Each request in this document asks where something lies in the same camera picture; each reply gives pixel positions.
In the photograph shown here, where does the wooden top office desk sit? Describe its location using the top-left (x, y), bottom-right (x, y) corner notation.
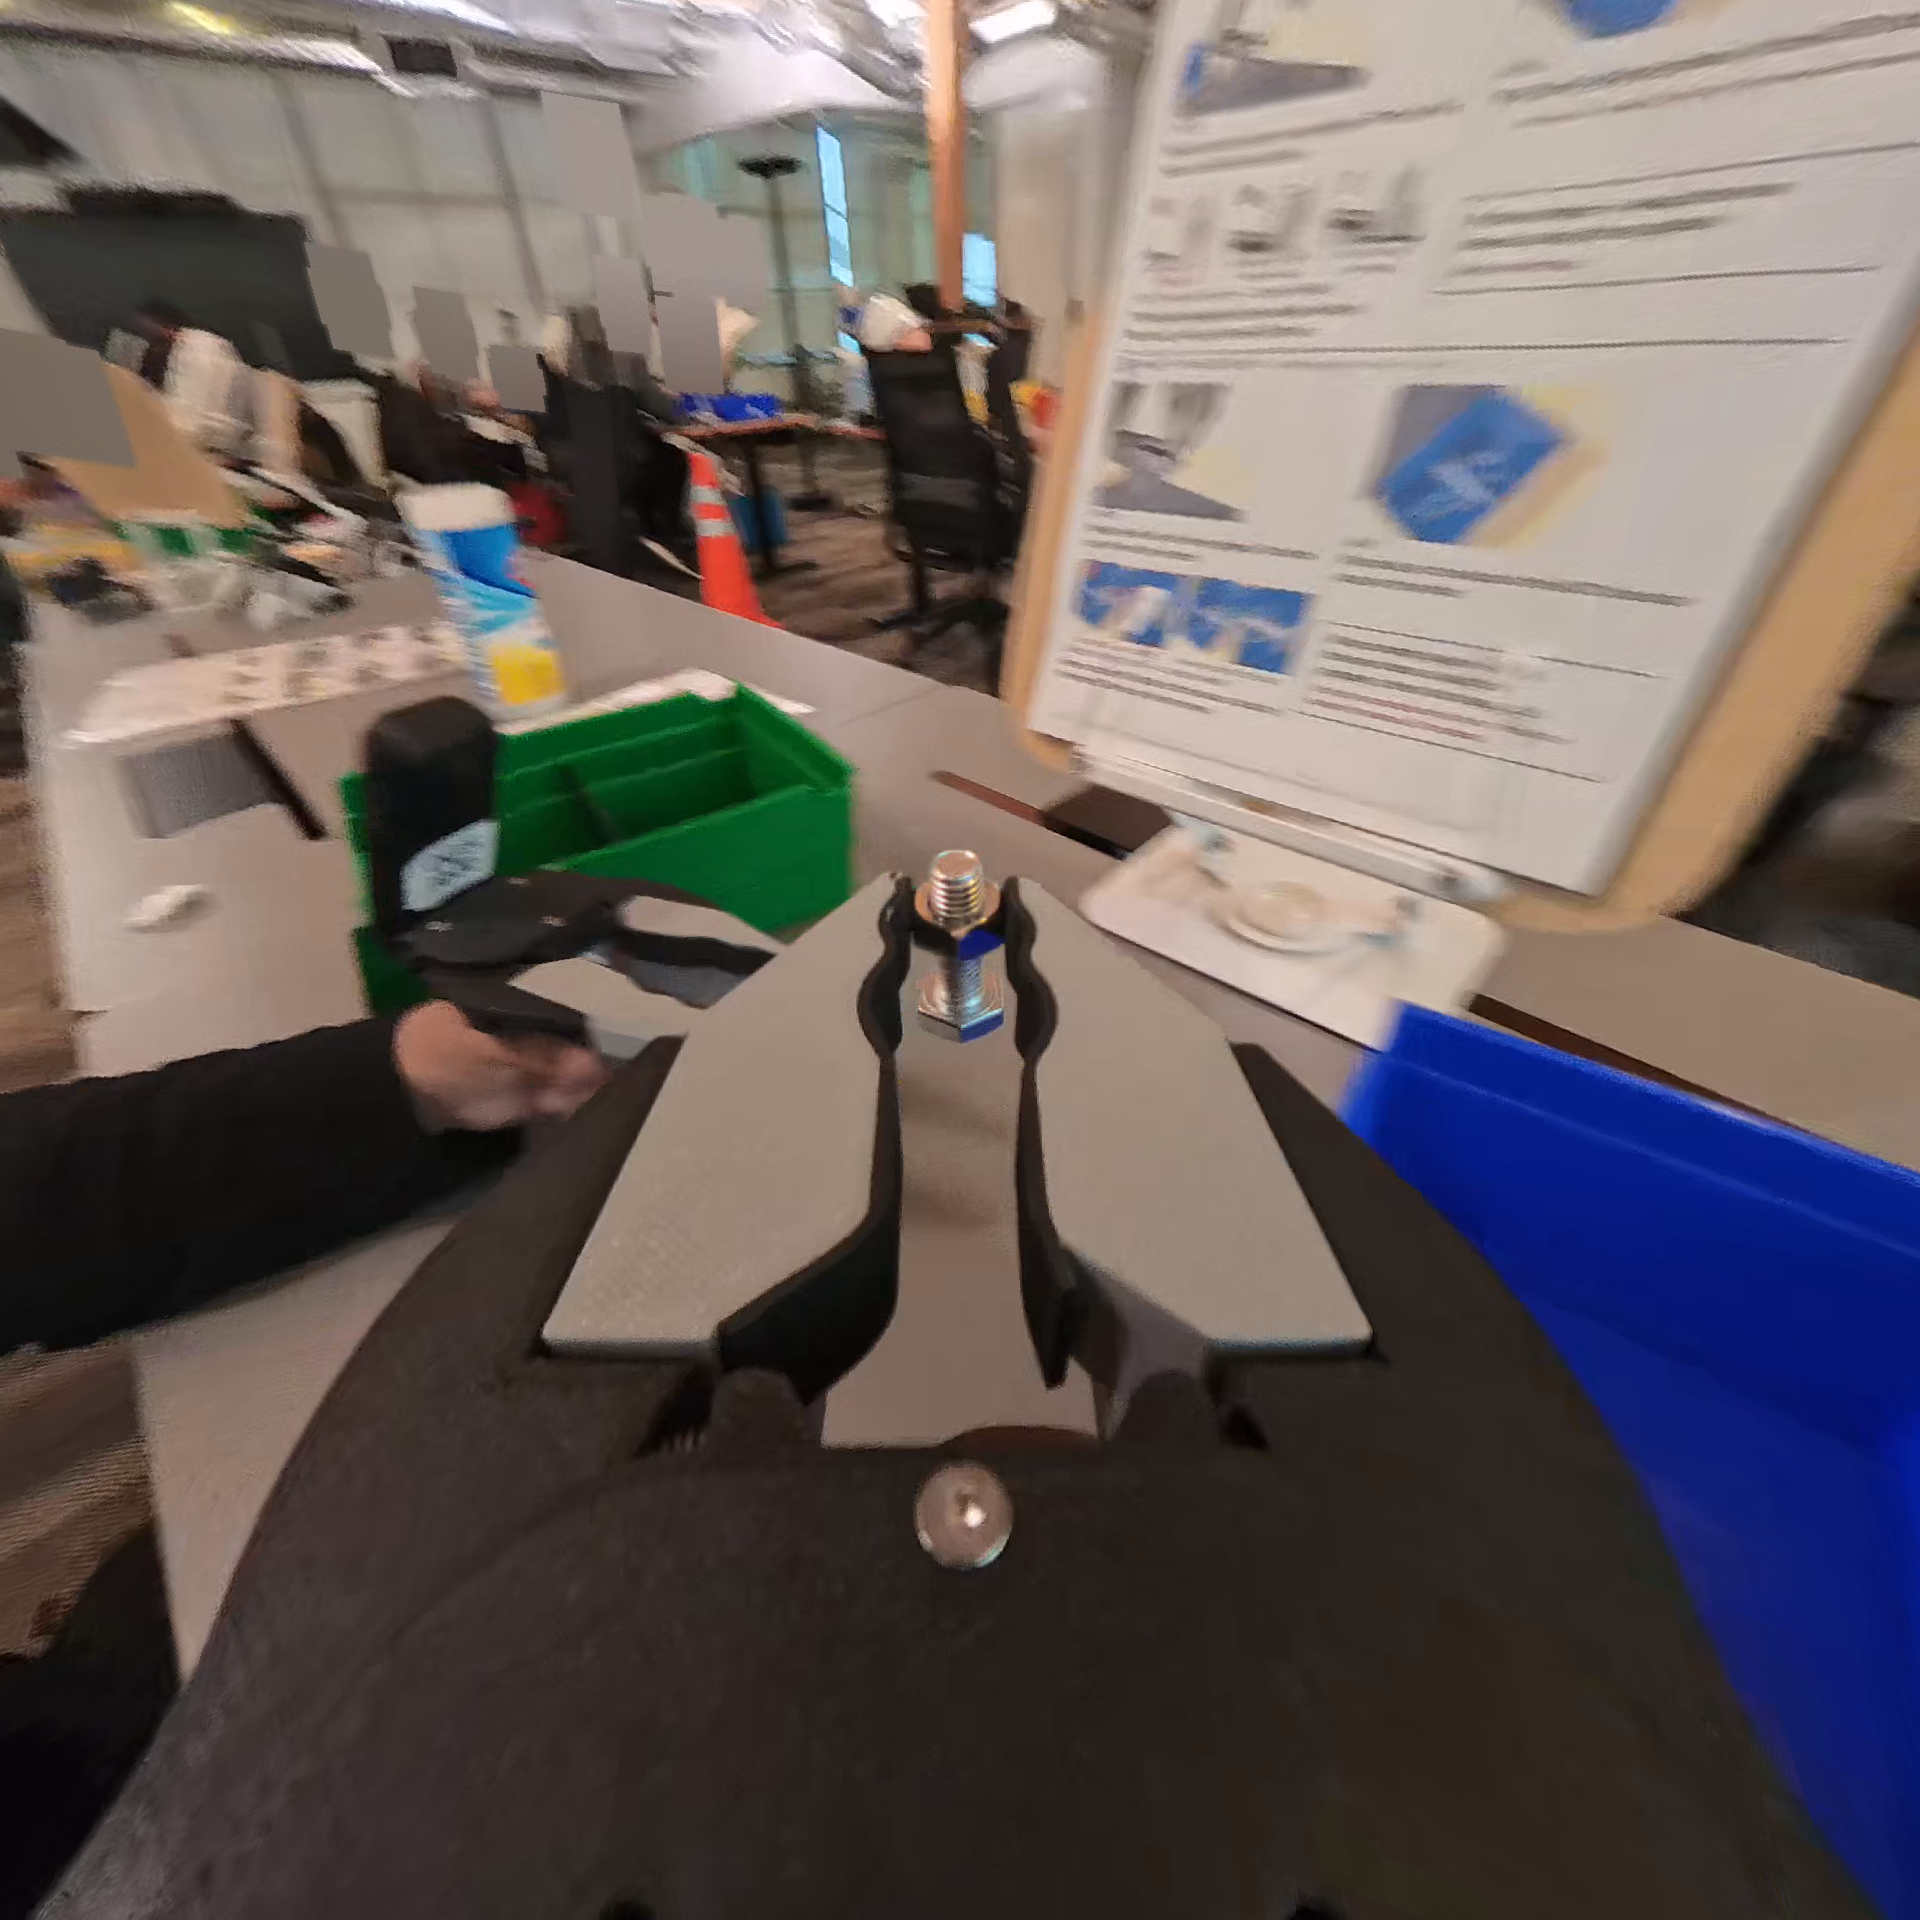
top-left (658, 410), bottom-right (890, 579)

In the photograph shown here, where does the green plastic bin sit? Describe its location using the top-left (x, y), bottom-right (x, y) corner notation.
top-left (334, 686), bottom-right (857, 1016)

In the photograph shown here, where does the black office chair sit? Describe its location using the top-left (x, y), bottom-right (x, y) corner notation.
top-left (864, 334), bottom-right (1039, 649)

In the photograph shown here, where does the orange traffic cone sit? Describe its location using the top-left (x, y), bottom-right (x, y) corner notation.
top-left (686, 450), bottom-right (782, 629)

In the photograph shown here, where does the silver hex bolt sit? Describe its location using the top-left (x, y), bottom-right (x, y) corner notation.
top-left (912, 853), bottom-right (1003, 1045)

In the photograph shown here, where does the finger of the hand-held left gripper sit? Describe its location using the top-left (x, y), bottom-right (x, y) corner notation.
top-left (517, 934), bottom-right (781, 1045)

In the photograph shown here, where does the dark flat rectangular panel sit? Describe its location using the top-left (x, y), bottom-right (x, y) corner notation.
top-left (1043, 785), bottom-right (1175, 854)

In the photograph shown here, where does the large black wall display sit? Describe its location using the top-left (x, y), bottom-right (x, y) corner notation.
top-left (0, 200), bottom-right (317, 381)

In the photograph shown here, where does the plain wooden post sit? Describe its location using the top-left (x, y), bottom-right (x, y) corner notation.
top-left (924, 0), bottom-right (978, 318)

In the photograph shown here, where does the person's left hand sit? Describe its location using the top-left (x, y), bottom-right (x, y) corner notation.
top-left (393, 1003), bottom-right (614, 1134)

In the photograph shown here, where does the blue plastic bin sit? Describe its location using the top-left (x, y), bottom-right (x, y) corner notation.
top-left (1337, 1003), bottom-right (1920, 1920)

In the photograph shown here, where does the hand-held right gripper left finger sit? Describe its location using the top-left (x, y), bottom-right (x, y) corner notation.
top-left (544, 872), bottom-right (910, 1406)

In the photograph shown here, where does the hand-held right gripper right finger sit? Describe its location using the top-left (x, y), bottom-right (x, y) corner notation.
top-left (1003, 872), bottom-right (1377, 1436)

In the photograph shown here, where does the printed instruction sheet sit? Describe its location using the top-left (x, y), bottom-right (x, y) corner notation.
top-left (1028, 0), bottom-right (1920, 893)

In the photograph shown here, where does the person's left forearm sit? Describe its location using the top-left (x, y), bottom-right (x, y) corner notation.
top-left (0, 1020), bottom-right (528, 1356)

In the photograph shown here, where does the white rectangular base plate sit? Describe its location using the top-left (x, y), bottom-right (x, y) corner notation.
top-left (1080, 826), bottom-right (1503, 1051)

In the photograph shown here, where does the printed paper sheet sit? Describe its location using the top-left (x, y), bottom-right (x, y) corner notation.
top-left (69, 619), bottom-right (471, 740)

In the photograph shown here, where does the wipes canister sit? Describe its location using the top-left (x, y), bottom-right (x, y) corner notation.
top-left (398, 485), bottom-right (573, 727)

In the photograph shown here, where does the black floor lamp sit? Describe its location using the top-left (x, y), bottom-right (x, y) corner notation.
top-left (742, 151), bottom-right (818, 370)

